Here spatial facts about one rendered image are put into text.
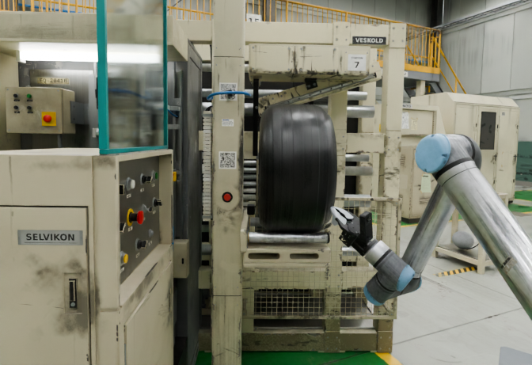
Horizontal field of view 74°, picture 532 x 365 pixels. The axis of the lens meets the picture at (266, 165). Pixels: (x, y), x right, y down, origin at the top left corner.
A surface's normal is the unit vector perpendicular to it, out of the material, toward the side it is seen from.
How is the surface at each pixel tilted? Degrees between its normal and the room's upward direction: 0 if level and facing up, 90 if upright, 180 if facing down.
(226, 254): 90
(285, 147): 70
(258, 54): 90
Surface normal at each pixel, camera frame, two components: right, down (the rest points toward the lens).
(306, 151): 0.03, -0.24
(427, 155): -0.91, -0.07
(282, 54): 0.03, 0.07
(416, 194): 0.40, 0.07
